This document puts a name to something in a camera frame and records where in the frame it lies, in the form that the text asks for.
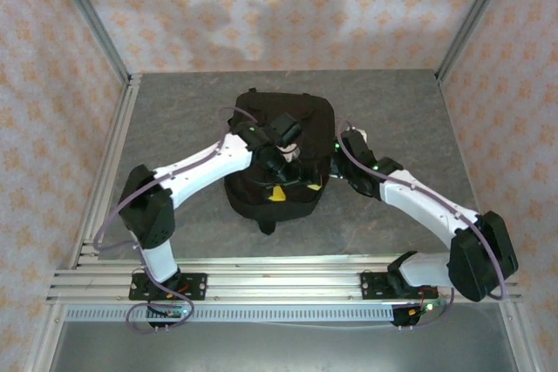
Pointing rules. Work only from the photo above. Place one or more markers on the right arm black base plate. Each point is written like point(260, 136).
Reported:
point(372, 286)

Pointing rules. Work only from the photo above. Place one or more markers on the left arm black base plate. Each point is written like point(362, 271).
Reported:
point(198, 287)

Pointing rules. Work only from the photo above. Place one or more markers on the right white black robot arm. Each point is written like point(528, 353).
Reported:
point(418, 202)

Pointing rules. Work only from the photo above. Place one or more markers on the small green circuit board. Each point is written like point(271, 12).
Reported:
point(429, 307)
point(174, 313)

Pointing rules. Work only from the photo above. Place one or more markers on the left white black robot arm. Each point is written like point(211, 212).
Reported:
point(205, 167)

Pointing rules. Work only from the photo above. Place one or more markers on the black backpack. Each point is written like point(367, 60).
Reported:
point(283, 106)

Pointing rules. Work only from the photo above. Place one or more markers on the aluminium frame post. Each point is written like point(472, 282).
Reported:
point(471, 19)
point(93, 19)

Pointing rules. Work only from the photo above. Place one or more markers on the aluminium side rail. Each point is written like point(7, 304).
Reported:
point(124, 110)

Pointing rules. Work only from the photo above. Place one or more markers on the aluminium mounting rail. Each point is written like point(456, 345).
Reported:
point(283, 278)

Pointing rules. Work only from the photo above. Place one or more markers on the grey metal lower panel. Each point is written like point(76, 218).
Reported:
point(279, 350)

